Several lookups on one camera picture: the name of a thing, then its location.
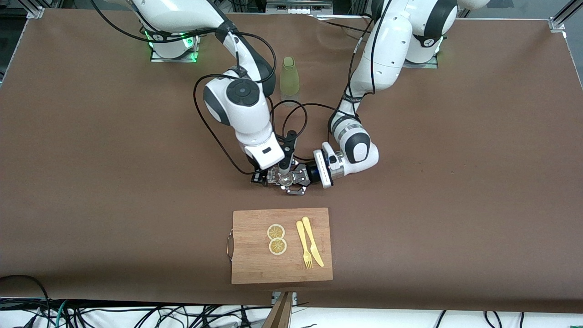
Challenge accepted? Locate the yellow plastic fork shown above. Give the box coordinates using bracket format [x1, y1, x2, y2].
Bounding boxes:
[296, 220, 314, 270]

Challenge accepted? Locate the yellow plastic knife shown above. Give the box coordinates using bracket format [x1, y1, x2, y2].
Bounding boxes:
[302, 216, 325, 268]

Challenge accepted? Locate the wooden cutting board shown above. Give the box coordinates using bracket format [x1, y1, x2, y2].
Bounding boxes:
[226, 207, 333, 285]

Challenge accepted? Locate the green sleeved glass bottle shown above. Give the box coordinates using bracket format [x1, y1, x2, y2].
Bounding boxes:
[280, 56, 300, 106]

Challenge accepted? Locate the grey power strip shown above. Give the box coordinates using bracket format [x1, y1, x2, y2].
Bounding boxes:
[266, 0, 333, 15]

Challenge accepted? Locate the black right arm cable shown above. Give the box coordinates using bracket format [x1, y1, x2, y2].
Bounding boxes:
[89, 0, 308, 176]

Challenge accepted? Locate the wooden camera post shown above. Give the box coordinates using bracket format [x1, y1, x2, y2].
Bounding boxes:
[262, 292, 294, 328]

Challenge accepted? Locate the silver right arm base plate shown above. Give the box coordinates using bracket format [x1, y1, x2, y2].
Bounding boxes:
[150, 32, 199, 63]

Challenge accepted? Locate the black table cable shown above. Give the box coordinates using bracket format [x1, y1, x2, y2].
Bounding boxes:
[314, 13, 375, 36]

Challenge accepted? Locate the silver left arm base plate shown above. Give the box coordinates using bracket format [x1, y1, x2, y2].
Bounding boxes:
[401, 36, 439, 69]

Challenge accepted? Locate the teal floor cable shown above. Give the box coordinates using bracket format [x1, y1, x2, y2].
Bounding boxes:
[54, 300, 69, 328]

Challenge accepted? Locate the black floor cable loop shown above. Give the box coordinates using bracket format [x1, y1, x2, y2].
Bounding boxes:
[0, 275, 51, 328]

